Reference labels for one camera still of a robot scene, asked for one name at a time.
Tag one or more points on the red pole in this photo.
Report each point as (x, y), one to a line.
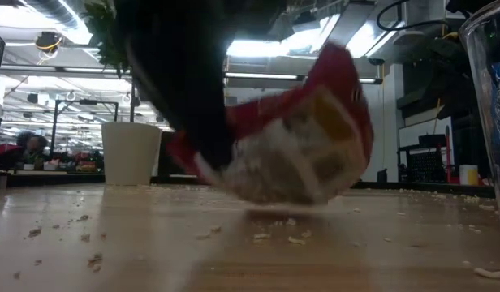
(448, 162)

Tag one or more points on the black stand frame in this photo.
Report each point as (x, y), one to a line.
(85, 102)

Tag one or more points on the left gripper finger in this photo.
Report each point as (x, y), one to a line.
(193, 117)

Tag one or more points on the black bottle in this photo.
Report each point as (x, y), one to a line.
(382, 176)

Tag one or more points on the white and yellow roll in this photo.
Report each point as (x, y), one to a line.
(469, 175)

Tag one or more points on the person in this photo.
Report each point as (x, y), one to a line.
(31, 146)

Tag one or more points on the fluorescent ceiling light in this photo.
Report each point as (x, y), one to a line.
(262, 76)

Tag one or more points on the black ceiling device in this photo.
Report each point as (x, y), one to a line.
(47, 40)

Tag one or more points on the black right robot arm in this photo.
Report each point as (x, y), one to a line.
(436, 73)

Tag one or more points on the noodle crumb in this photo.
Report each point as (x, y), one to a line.
(488, 273)
(296, 240)

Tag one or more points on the red Maruchan noodle pack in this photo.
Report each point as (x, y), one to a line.
(294, 162)

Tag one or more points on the green plant in white pot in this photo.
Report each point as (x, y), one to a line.
(130, 154)

